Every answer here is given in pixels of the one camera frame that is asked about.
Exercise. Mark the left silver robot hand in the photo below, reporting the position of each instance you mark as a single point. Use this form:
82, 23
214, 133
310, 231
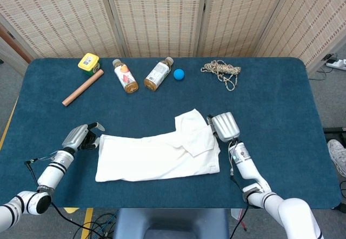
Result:
74, 137

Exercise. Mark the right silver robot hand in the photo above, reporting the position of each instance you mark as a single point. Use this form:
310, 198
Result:
225, 126

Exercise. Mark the white T-shirt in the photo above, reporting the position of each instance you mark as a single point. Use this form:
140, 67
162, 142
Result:
151, 158

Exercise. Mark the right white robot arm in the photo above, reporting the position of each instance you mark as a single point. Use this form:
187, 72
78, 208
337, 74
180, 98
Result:
246, 163

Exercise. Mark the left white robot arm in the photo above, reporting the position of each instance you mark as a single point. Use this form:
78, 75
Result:
54, 168

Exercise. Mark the blue-grey robot base seat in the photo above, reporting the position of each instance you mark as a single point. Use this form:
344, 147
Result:
167, 222

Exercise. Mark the dark blue table cloth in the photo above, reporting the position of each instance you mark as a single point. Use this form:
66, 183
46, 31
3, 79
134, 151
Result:
270, 114

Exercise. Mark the wooden rolling pin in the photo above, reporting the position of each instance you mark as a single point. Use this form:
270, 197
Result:
82, 87

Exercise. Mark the blue ball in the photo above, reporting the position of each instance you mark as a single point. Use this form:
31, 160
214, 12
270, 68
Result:
179, 74

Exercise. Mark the green container with yellow lid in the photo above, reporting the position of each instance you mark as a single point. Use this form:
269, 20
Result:
87, 62

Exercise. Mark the tea bottle with orange label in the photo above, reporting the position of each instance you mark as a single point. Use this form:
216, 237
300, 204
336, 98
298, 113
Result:
125, 76

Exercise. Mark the tea bottle with white-green label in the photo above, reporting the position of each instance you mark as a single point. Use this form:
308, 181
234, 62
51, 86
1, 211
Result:
156, 74

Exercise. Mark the black stand base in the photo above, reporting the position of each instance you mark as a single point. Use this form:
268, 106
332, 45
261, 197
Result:
335, 130

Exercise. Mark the woven bamboo screen panel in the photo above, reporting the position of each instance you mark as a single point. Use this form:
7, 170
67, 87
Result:
159, 14
54, 14
238, 14
319, 20

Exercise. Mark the white sneaker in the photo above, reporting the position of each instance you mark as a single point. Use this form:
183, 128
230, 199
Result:
336, 152

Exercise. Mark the white power strip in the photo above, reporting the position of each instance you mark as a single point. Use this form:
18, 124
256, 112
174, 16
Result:
338, 63

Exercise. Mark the brown wooden door frame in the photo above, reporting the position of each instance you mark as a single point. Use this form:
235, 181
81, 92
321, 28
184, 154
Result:
13, 43

